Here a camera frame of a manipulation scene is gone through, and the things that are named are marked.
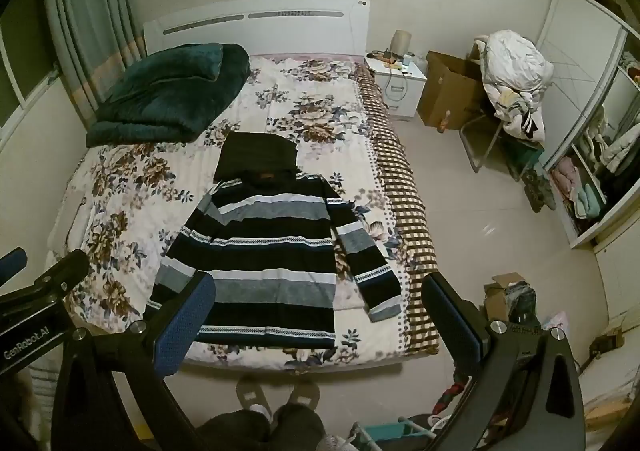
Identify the black plastic bag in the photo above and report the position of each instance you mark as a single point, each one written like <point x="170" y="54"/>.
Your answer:
<point x="525" y="303"/>

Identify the white bed headboard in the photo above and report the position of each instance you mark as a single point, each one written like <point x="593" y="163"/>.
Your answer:
<point x="300" y="28"/>

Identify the grey green curtain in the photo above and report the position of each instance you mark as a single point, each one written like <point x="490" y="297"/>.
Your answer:
<point x="90" y="21"/>

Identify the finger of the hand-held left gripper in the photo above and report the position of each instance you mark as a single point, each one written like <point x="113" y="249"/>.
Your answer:
<point x="62" y="273"/>
<point x="11" y="264"/>

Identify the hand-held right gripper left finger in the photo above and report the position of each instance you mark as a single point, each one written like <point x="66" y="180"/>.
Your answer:
<point x="185" y="326"/>

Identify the teal folded clothes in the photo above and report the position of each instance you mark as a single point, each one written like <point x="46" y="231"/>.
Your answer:
<point x="590" y="201"/>

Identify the red cloth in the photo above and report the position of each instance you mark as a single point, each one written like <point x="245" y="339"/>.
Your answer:
<point x="450" y="391"/>

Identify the striped hooded sweater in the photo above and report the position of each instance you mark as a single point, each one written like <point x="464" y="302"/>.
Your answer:
<point x="270" y="251"/>

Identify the white nightstand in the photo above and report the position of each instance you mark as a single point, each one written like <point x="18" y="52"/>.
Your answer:
<point x="400" y="88"/>

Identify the white hanging jacket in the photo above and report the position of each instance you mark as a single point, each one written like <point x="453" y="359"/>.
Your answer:
<point x="622" y="146"/>

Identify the small table lamp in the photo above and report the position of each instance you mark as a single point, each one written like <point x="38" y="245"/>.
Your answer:
<point x="401" y="42"/>

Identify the small bottle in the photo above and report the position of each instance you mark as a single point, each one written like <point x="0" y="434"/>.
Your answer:
<point x="444" y="123"/>

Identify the green slipper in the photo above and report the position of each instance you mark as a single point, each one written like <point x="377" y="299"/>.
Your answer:
<point x="548" y="193"/>
<point x="532" y="191"/>

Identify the pink bag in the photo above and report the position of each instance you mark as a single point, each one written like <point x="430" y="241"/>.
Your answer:
<point x="556" y="321"/>

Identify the person's legs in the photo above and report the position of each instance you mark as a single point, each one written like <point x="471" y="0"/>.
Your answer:
<point x="270" y="431"/>

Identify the window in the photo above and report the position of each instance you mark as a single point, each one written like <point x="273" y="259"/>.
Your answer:
<point x="20" y="66"/>

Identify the brown checkered bed cover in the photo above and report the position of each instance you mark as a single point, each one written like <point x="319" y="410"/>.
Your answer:
<point x="400" y="191"/>

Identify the metal folding chair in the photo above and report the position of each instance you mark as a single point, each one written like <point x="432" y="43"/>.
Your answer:
<point x="482" y="138"/>

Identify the dark green blanket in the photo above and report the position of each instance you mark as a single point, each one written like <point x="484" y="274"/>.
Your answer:
<point x="165" y="91"/>

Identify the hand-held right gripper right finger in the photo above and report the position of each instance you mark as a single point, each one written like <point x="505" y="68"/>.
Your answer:
<point x="452" y="326"/>

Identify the teal basket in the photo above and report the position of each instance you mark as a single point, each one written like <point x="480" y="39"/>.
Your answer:
<point x="390" y="433"/>

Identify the floral bed sheet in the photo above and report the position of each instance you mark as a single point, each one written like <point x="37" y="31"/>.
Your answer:
<point x="300" y="96"/>

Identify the small cardboard box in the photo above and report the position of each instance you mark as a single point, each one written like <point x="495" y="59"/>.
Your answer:
<point x="495" y="301"/>

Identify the large cardboard box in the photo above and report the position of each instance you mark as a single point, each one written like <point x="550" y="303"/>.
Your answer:
<point x="445" y="91"/>

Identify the black and white garment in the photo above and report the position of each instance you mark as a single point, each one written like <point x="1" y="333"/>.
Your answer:
<point x="525" y="123"/>

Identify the person's left hand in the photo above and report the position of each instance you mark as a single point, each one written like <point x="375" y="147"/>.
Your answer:
<point x="15" y="406"/>

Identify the pink folded clothes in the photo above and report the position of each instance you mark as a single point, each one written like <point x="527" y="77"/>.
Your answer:
<point x="566" y="176"/>

